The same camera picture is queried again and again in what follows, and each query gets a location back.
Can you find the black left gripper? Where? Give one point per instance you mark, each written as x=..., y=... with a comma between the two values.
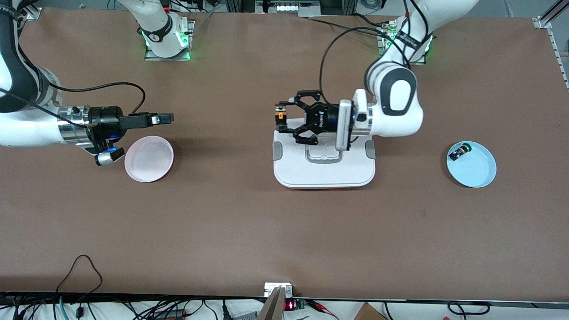
x=323, y=119

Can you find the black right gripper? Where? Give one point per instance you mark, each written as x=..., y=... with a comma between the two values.
x=105, y=119

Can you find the orange push-button switch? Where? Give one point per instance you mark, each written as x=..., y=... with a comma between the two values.
x=280, y=117

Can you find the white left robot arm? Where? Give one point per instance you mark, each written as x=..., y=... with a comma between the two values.
x=400, y=102

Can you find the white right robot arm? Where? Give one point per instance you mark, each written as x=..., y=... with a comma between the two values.
x=26, y=129

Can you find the pink round plate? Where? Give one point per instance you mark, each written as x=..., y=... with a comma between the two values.
x=149, y=159

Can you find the white lidded box, grey latches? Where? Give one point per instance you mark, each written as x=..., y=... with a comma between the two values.
x=324, y=173

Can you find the white mounting block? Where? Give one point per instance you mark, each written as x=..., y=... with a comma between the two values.
x=271, y=288

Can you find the light blue round plate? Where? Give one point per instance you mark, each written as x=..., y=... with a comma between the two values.
x=475, y=171

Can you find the small red display module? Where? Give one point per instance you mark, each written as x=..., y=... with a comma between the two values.
x=291, y=305

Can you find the red clip leads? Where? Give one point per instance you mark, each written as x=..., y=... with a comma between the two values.
x=322, y=307

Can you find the grey metal bar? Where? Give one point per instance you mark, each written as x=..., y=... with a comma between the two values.
x=272, y=309

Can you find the brown cardboard piece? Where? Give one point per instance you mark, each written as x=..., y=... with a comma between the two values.
x=369, y=313

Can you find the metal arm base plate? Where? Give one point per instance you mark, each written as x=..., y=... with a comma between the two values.
x=149, y=57
x=382, y=60

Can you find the aluminium profile rail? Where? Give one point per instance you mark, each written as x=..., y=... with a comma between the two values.
x=558, y=49
x=34, y=13

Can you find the green and blue push-button switch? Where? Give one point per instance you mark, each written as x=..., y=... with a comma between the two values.
x=460, y=152

